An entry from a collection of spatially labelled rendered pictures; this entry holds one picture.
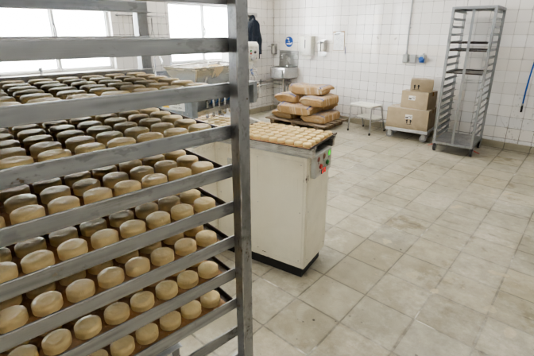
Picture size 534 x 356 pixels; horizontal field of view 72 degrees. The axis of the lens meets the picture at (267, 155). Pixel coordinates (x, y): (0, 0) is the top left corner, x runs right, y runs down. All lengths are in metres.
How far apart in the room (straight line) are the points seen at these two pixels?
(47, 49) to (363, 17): 6.12
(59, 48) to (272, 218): 1.94
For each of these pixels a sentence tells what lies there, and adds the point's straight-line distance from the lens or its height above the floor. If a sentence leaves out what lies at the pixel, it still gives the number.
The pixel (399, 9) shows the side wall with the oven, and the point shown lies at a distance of 6.31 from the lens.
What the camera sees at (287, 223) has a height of 0.38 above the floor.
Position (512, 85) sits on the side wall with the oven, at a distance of 5.89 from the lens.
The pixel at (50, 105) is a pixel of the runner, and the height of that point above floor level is 1.42.
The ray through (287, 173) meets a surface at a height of 0.72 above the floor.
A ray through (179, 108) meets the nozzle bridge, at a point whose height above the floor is 1.08.
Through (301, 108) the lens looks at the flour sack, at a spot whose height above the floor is 0.36.
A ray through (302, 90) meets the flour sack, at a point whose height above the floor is 0.62.
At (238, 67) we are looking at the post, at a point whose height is 1.46.
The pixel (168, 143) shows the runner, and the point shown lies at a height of 1.32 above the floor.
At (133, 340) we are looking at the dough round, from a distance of 0.96.
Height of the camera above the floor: 1.52
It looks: 19 degrees down
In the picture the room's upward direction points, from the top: straight up
